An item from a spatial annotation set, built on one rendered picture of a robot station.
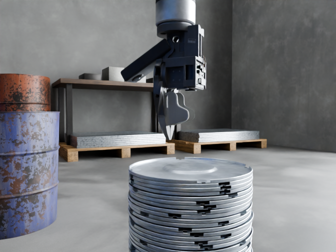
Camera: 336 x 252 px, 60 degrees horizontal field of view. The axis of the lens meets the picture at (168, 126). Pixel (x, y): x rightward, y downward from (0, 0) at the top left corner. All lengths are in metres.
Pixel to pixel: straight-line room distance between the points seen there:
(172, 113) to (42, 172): 0.84
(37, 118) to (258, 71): 4.07
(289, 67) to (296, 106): 0.57
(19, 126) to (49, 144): 0.15
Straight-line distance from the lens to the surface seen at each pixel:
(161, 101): 0.53
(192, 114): 0.57
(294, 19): 4.63
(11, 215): 1.29
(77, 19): 4.28
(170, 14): 0.55
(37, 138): 1.26
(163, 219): 0.60
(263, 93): 4.80
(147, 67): 0.58
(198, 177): 0.62
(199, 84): 0.54
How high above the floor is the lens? 0.47
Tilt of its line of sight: 2 degrees down
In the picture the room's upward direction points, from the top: straight up
